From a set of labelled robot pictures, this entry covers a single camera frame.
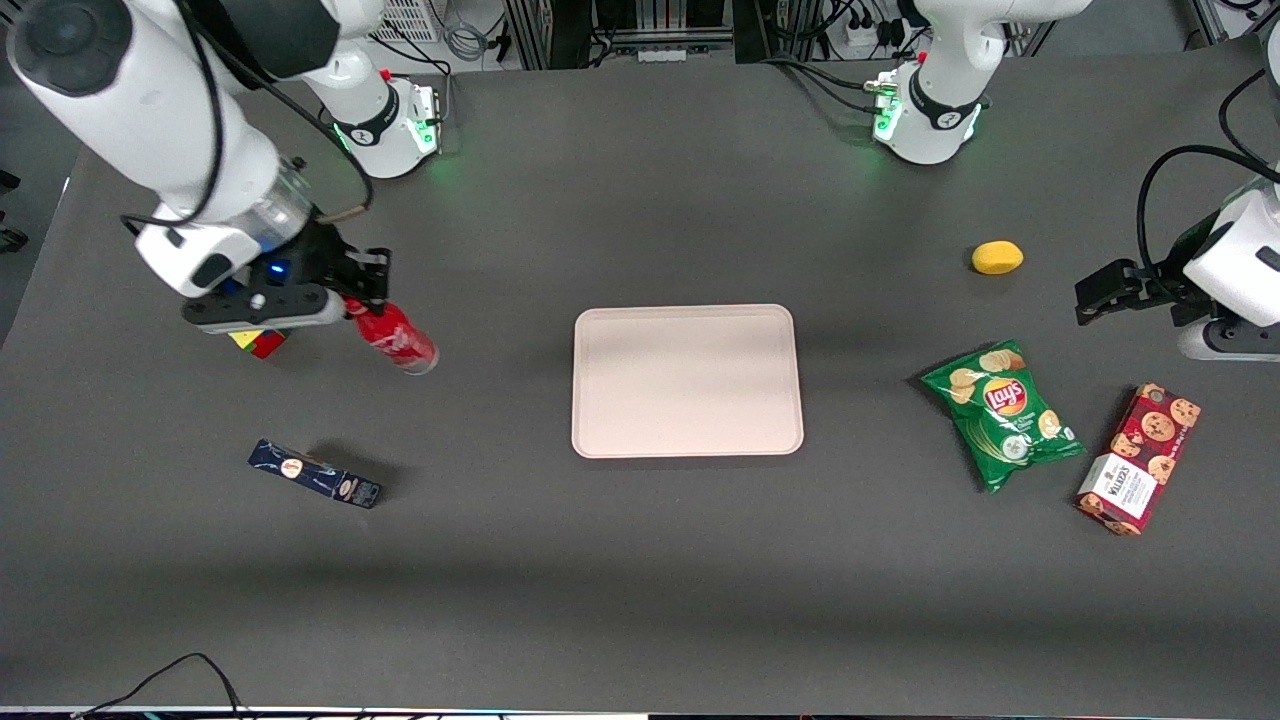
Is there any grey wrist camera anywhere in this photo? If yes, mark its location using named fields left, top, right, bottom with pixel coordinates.
left=1178, top=318, right=1280, bottom=362
left=181, top=283, right=347, bottom=334

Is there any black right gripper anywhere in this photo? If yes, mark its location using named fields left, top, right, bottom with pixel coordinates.
left=265, top=220, right=391, bottom=311

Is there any white power strip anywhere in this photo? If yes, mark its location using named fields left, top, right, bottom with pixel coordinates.
left=843, top=12, right=909, bottom=53

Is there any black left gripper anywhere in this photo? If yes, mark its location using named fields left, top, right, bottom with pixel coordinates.
left=1077, top=215, right=1216, bottom=326

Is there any grey coiled cable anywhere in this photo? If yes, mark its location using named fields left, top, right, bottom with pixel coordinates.
left=440, top=12, right=493, bottom=63

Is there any green Lay's chips bag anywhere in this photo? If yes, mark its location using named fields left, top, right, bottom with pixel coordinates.
left=920, top=340, right=1087, bottom=494

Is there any thin black table cable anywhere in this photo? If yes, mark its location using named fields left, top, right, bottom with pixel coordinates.
left=75, top=653, right=246, bottom=719

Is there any yellow lemon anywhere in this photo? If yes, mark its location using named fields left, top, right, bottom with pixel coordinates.
left=971, top=240, right=1025, bottom=276

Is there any red cookie box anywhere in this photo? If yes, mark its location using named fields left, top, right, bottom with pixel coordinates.
left=1076, top=383, right=1202, bottom=537

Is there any black aluminium frame rack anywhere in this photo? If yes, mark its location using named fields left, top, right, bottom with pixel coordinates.
left=505, top=0, right=763, bottom=71

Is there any black left base cable bundle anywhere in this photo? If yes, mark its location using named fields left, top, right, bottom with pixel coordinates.
left=760, top=55, right=901, bottom=116

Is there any black right base cable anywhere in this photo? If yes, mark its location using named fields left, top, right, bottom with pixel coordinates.
left=368, top=35, right=458, bottom=126

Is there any pale pink plastic tray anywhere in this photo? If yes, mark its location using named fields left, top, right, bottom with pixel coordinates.
left=571, top=304, right=805, bottom=459

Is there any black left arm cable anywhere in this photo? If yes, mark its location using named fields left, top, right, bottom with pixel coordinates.
left=1137, top=145, right=1280, bottom=291

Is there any white mesh basket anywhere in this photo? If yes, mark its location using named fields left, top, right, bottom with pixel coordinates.
left=383, top=0, right=444, bottom=44

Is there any red coke bottle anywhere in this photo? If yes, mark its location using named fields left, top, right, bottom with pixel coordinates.
left=345, top=297, right=441, bottom=376

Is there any colourful rubik's cube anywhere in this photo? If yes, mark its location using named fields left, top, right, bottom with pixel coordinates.
left=228, top=328, right=287, bottom=360

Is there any dark blue carton box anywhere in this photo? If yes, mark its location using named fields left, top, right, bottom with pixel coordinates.
left=248, top=439, right=384, bottom=509

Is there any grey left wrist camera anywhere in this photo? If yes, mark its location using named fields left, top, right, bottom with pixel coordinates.
left=1178, top=318, right=1280, bottom=362

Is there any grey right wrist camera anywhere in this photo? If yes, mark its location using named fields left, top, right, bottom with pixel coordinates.
left=181, top=283, right=347, bottom=334

